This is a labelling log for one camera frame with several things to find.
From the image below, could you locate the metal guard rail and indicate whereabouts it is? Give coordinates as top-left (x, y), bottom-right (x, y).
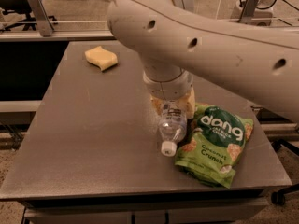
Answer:
top-left (0, 30), bottom-right (115, 42)

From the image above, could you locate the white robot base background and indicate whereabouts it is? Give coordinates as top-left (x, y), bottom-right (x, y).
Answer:
top-left (230, 0), bottom-right (277, 26)

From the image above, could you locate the black office chair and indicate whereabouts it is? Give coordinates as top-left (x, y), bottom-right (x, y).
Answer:
top-left (0, 0), bottom-right (59, 32)

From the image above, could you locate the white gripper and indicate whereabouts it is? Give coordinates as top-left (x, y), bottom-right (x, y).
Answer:
top-left (143, 71), bottom-right (195, 119)

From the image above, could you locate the green rice chip bag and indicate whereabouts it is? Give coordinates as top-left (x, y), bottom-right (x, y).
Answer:
top-left (175, 103), bottom-right (254, 189)

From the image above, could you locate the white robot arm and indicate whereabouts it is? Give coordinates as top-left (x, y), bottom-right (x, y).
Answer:
top-left (107, 0), bottom-right (299, 123)

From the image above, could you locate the left metal bracket post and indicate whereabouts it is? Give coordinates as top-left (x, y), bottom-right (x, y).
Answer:
top-left (27, 0), bottom-right (53, 37)

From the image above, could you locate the right metal bracket post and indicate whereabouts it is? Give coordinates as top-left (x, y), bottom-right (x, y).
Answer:
top-left (239, 0), bottom-right (259, 24)

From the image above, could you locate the metal bracket post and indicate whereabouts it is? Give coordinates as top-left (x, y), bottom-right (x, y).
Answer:
top-left (239, 0), bottom-right (259, 24)
top-left (27, 0), bottom-right (53, 37)

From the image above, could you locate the clear blue-label plastic bottle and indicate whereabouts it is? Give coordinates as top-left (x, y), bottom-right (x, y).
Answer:
top-left (158, 101), bottom-right (187, 157)

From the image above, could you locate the black chair wheel base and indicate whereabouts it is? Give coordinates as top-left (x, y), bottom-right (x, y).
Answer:
top-left (270, 138), bottom-right (299, 206)

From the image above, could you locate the yellow sponge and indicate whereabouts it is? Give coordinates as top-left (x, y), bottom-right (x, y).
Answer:
top-left (85, 46), bottom-right (118, 71)

